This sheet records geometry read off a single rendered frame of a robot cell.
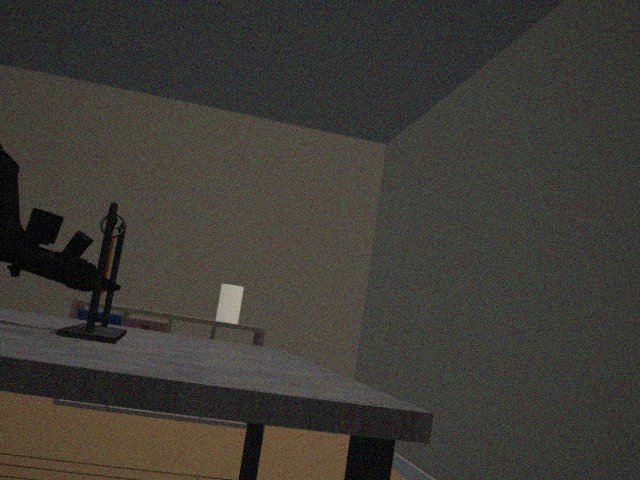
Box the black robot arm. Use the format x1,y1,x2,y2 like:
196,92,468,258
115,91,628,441
0,144,93,277

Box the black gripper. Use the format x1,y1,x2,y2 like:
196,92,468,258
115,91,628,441
41,251,121,292

